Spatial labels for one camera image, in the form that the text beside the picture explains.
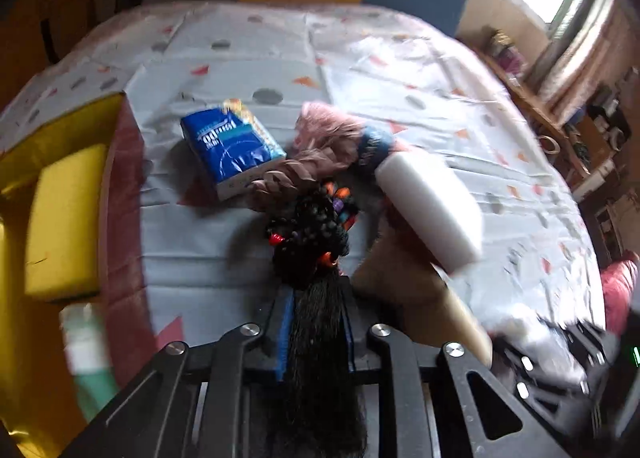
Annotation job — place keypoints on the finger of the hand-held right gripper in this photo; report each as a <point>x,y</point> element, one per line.
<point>525,378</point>
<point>580,330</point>

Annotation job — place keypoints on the wooden side desk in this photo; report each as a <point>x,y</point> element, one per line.
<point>530,103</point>

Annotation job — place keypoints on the patterned light blue bed sheet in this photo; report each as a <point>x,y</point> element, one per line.
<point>400,88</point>

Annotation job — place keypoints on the white fluffy wad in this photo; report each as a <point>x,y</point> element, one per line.
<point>520,330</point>

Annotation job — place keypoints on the purple object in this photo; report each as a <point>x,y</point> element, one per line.
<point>507,58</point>

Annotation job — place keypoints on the pink yarn skein blue label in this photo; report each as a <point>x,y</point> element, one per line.
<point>325,125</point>

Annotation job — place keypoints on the tape roll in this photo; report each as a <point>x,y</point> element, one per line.
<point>550,137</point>

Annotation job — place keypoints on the white sponge block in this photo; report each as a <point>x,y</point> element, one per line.
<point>430,203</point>

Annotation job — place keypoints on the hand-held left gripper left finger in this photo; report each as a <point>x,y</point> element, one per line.
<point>285,338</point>

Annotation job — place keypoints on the tan soft pad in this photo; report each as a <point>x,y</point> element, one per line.
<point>410,288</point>

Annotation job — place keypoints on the wooden wardrobe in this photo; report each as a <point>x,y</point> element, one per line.
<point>30,13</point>

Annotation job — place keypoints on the silver curtain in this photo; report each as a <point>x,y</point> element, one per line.
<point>580,53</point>

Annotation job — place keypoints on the black braided wig with beads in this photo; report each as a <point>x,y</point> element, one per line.
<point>315,248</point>

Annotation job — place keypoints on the cluttered shelf unit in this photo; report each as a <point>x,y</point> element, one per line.
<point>605,138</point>

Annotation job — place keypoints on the pink cloth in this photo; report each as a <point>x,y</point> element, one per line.
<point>620,288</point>

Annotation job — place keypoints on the yellow storage bin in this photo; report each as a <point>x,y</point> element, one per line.
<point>125,218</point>

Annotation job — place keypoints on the yellow sponge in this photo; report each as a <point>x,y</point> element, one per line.
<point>65,218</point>

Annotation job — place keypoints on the brown pink braided hair piece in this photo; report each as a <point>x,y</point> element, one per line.
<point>285,178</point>

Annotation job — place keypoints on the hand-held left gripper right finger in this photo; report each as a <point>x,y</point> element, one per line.
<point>351,338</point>

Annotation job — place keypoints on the blue tissue packet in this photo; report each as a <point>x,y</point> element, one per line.
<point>225,148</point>

